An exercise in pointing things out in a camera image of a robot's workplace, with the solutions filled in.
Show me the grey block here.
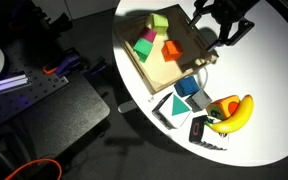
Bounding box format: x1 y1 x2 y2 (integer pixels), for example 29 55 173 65
184 88 213 113

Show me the blue block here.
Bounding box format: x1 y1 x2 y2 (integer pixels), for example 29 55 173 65
173 75 201 98

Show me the light green block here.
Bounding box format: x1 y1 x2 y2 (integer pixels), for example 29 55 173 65
146 13 169 36

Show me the magenta block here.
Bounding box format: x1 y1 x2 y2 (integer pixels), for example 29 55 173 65
139 26 158 44

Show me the orange wooden block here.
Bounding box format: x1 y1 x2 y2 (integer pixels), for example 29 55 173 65
160 39 184 63

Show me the purple clamp with orange tip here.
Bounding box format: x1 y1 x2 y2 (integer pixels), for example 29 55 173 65
42 54 82 78

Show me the wooden tray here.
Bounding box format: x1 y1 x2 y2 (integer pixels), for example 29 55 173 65
113 3 219 95

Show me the yellow banana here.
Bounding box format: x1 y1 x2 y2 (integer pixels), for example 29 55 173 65
204 94 255 135

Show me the dark grey metal plate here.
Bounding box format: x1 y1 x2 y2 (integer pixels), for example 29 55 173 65
25 73 111 158

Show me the orange yellow number cube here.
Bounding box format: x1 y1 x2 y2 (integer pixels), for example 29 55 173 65
205 94 242 121

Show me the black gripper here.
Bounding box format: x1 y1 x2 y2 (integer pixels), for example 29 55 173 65
188 0 261 52

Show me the orange cable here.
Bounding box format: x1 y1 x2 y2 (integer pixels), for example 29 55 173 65
4 157 64 180

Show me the white aluminium bar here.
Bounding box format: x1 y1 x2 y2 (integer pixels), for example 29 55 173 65
0 74 31 93

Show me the black clamp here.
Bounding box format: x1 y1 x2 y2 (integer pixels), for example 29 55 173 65
83 57 109 77

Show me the black perforated mounting board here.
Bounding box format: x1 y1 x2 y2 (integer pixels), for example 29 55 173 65
0 33 70 133

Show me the white table base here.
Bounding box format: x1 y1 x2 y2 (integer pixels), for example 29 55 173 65
118 100 139 114

